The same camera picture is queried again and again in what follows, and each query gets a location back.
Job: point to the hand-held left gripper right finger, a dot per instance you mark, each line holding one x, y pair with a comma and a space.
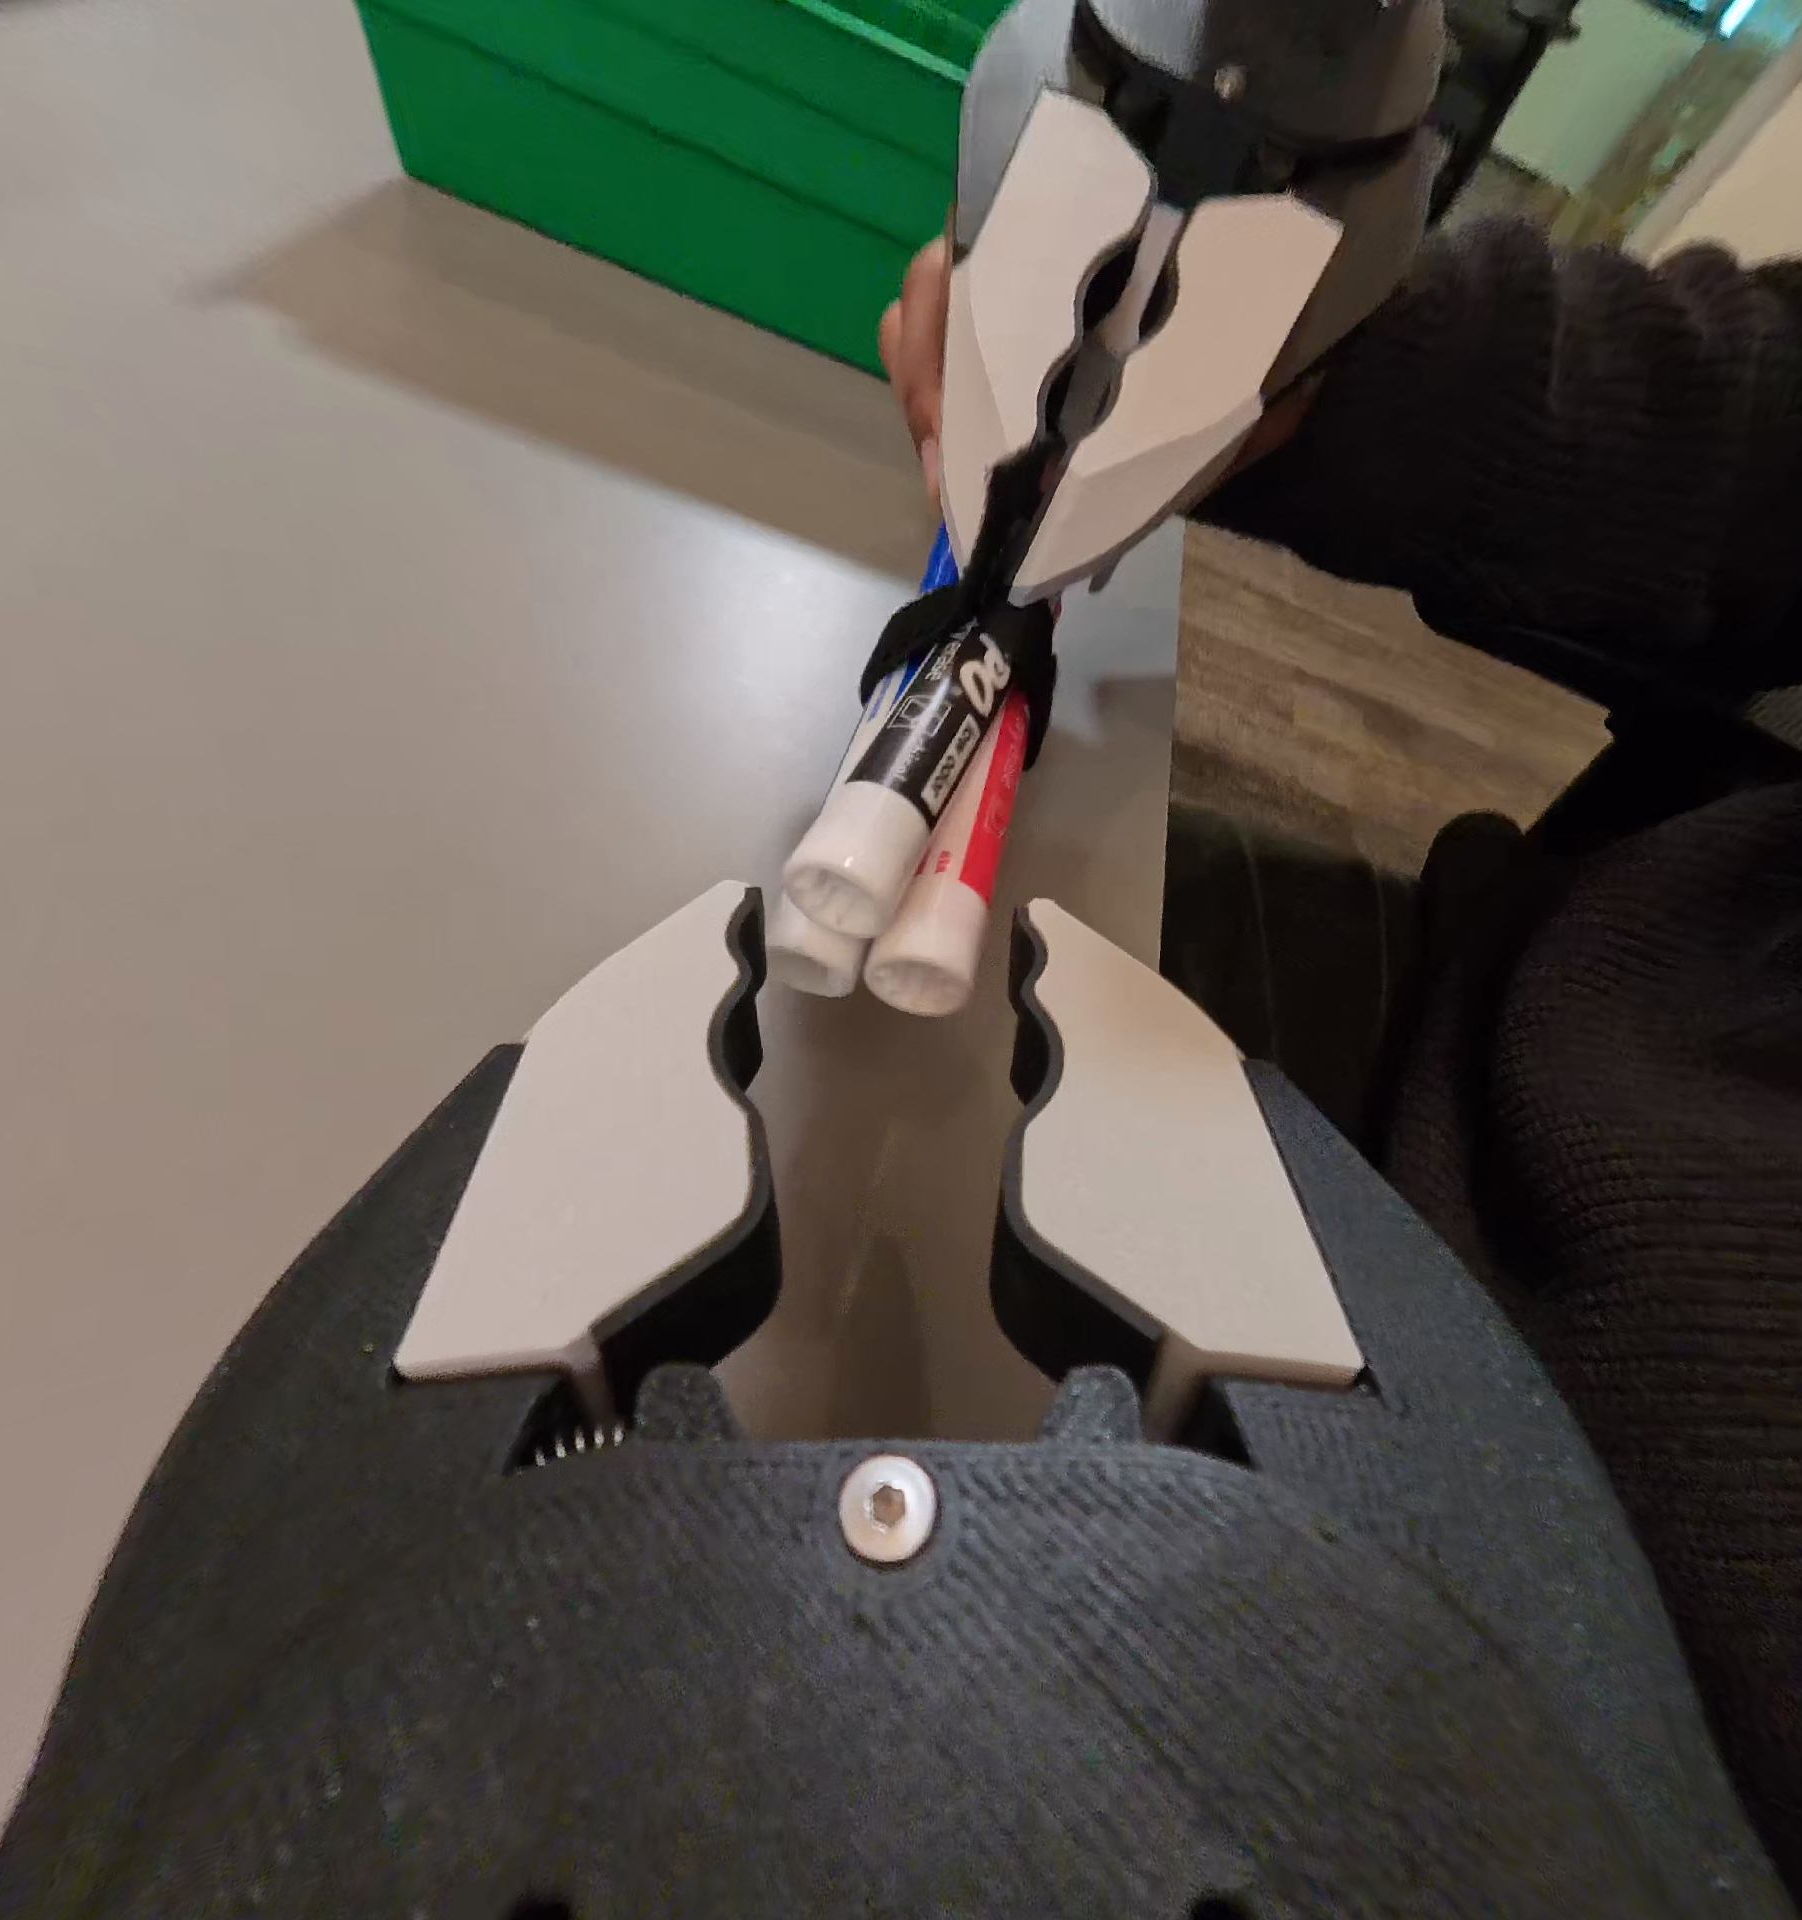
1169, 1200

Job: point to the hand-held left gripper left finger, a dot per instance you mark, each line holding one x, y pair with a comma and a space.
584, 1200

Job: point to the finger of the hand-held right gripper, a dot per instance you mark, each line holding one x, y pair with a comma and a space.
1022, 268
1214, 344

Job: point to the blue dry erase marker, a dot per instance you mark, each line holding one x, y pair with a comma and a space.
817, 961

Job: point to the red dry erase marker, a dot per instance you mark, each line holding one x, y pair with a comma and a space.
947, 915

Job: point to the black dry erase marker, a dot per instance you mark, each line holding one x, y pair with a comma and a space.
917, 779

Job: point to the person's right forearm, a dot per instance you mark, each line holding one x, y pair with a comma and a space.
1591, 422

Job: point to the person's right hand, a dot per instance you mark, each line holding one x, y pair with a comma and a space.
914, 344

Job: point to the glass door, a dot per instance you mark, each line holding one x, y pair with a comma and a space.
1605, 91

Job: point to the green plastic bin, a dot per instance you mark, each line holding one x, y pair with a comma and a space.
661, 134

